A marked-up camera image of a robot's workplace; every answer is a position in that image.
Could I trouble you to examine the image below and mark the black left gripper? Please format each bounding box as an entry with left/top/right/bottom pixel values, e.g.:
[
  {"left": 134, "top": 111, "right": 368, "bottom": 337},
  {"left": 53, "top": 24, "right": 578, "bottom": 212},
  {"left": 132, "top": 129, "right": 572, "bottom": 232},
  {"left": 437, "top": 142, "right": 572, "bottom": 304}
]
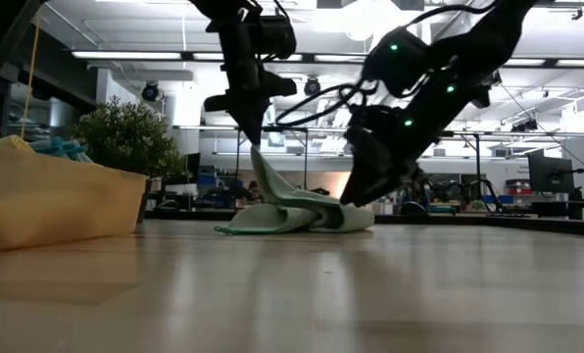
[{"left": 202, "top": 19, "right": 299, "bottom": 147}]

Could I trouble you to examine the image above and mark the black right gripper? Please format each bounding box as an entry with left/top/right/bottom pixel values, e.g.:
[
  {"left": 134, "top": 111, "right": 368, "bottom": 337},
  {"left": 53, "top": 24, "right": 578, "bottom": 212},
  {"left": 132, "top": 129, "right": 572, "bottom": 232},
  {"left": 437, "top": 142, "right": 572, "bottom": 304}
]
[{"left": 339, "top": 104, "right": 424, "bottom": 208}]

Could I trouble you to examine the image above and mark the beige storage bin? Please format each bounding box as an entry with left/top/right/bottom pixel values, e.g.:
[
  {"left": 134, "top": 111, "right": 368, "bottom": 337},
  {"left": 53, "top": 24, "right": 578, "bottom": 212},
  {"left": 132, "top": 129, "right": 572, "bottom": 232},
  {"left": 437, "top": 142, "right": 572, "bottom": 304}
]
[{"left": 0, "top": 135, "right": 149, "bottom": 255}]

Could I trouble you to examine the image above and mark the yellow microfiber towel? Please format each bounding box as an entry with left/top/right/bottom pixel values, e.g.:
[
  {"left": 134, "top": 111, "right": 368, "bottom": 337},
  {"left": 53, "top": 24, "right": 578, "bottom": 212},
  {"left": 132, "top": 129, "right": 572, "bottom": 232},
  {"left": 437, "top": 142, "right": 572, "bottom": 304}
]
[{"left": 0, "top": 134, "right": 37, "bottom": 154}]

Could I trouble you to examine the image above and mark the person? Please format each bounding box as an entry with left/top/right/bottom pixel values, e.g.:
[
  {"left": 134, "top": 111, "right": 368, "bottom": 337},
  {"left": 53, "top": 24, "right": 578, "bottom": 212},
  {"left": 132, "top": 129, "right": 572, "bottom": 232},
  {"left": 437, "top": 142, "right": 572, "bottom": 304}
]
[{"left": 244, "top": 179, "right": 265, "bottom": 203}]

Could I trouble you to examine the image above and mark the blue storage box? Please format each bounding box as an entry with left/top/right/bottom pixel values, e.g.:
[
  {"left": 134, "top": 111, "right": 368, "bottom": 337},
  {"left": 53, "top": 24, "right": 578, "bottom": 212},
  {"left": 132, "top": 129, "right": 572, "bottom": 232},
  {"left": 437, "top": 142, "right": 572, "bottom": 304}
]
[{"left": 196, "top": 165, "right": 219, "bottom": 191}]

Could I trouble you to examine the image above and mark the artificial green potted plant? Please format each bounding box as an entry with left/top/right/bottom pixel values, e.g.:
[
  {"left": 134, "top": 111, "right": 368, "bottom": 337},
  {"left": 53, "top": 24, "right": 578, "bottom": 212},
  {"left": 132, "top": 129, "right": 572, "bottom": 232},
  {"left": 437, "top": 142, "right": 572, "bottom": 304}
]
[{"left": 68, "top": 95, "right": 189, "bottom": 225}]

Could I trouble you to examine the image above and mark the black computer monitor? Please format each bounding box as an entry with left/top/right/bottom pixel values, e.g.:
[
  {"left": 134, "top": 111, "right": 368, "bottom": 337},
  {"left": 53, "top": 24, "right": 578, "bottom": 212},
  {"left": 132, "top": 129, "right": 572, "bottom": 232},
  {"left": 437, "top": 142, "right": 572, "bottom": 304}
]
[{"left": 526, "top": 154, "right": 576, "bottom": 195}]

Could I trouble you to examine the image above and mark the black metal rack frame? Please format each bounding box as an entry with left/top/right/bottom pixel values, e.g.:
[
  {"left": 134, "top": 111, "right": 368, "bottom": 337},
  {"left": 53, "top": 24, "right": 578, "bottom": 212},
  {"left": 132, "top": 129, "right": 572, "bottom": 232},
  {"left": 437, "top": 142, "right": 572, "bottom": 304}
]
[
  {"left": 441, "top": 129, "right": 483, "bottom": 197},
  {"left": 233, "top": 126, "right": 311, "bottom": 193}
]

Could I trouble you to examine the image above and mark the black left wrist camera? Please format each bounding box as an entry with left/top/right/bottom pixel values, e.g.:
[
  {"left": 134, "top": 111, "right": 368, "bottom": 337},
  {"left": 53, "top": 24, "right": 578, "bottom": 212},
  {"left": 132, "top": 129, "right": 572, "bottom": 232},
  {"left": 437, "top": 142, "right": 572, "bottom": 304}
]
[{"left": 257, "top": 14, "right": 299, "bottom": 61}]

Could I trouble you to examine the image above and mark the yellow power cable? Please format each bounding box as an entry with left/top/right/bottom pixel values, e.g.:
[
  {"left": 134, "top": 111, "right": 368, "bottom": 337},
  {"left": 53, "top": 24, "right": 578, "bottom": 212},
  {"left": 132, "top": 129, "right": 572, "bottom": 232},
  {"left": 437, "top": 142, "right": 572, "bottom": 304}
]
[{"left": 0, "top": 17, "right": 43, "bottom": 141}]

